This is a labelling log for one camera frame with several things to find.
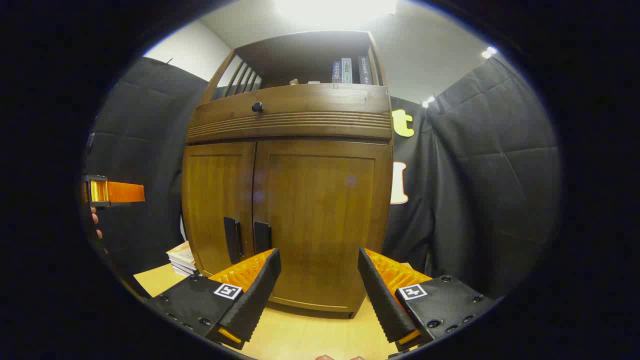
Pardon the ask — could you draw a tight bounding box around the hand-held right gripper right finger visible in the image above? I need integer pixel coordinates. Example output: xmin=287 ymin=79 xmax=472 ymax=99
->
xmin=357 ymin=247 xmax=501 ymax=352

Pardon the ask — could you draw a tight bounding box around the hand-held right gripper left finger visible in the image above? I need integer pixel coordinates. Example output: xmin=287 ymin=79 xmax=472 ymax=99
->
xmin=145 ymin=248 xmax=282 ymax=351

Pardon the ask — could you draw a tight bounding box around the black door handle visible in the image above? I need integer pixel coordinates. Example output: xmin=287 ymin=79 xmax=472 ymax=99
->
xmin=223 ymin=216 xmax=244 ymax=264
xmin=253 ymin=221 xmax=273 ymax=255

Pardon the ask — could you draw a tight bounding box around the wooden shoe cabinet door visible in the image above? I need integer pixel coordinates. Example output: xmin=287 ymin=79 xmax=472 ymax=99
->
xmin=252 ymin=140 xmax=393 ymax=313
xmin=181 ymin=141 xmax=257 ymax=277

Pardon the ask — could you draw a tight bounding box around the wooden double-door shoe cabinet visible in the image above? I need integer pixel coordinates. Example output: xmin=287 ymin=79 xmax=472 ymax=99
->
xmin=180 ymin=30 xmax=396 ymax=321

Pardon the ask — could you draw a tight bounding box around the wooden cabinet drawer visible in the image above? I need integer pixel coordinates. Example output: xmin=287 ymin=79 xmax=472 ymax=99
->
xmin=186 ymin=83 xmax=393 ymax=146

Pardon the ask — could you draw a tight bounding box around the white book dark spine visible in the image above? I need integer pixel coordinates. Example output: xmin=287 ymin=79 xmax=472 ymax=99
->
xmin=170 ymin=262 xmax=199 ymax=278

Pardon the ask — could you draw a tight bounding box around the white orange cover book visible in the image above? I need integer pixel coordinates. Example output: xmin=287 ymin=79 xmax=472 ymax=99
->
xmin=166 ymin=241 xmax=197 ymax=265

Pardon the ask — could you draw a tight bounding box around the ceiling light panel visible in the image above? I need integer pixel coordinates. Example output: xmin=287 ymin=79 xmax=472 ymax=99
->
xmin=272 ymin=0 xmax=401 ymax=28

